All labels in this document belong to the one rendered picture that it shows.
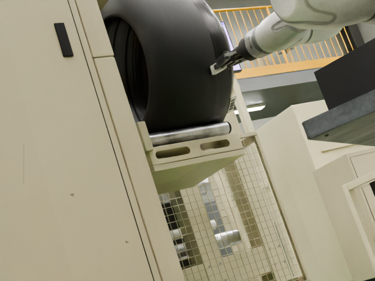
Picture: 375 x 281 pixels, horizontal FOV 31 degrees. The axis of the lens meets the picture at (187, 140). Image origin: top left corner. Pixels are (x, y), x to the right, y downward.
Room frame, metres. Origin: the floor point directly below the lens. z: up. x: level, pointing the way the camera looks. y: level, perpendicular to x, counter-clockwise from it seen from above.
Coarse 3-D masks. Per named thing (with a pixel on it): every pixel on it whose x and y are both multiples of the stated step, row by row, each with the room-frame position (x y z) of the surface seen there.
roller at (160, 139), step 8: (184, 128) 2.15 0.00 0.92; (192, 128) 2.16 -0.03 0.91; (200, 128) 2.18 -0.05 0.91; (208, 128) 2.19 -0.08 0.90; (216, 128) 2.21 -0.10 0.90; (224, 128) 2.23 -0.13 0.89; (152, 136) 2.07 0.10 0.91; (160, 136) 2.09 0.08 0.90; (168, 136) 2.10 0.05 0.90; (176, 136) 2.12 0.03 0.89; (184, 136) 2.14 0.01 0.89; (192, 136) 2.16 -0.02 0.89; (200, 136) 2.18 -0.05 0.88; (208, 136) 2.21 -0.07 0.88; (152, 144) 2.08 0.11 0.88; (160, 144) 2.10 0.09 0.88
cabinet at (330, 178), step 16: (336, 160) 6.45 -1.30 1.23; (352, 160) 6.35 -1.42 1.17; (368, 160) 6.45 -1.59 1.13; (320, 176) 6.71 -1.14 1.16; (336, 176) 6.52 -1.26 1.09; (352, 176) 6.35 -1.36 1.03; (320, 192) 6.79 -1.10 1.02; (336, 192) 6.60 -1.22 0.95; (368, 192) 6.37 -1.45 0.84; (336, 208) 6.67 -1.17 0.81; (368, 208) 6.34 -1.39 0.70; (336, 224) 6.74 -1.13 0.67; (352, 224) 6.56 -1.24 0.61; (368, 224) 6.38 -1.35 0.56; (352, 240) 6.63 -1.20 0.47; (352, 256) 6.70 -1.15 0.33; (368, 256) 6.52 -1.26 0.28; (352, 272) 6.77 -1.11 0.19; (368, 272) 6.58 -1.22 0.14
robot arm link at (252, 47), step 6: (252, 30) 1.86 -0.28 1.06; (246, 36) 1.87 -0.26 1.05; (252, 36) 1.84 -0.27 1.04; (246, 42) 1.88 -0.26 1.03; (252, 42) 1.85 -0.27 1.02; (246, 48) 1.88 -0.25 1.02; (252, 48) 1.86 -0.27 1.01; (258, 48) 1.85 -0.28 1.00; (252, 54) 1.89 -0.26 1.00; (258, 54) 1.88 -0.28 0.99; (264, 54) 1.87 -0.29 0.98
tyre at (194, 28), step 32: (128, 0) 2.08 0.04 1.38; (160, 0) 2.06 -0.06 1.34; (192, 0) 2.13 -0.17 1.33; (128, 32) 2.45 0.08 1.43; (160, 32) 2.01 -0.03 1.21; (192, 32) 2.06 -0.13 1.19; (224, 32) 2.17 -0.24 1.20; (128, 64) 2.53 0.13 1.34; (160, 64) 2.03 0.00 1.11; (192, 64) 2.06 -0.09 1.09; (128, 96) 2.56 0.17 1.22; (160, 96) 2.07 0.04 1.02; (192, 96) 2.10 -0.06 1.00; (224, 96) 2.18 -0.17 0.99; (160, 128) 2.15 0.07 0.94
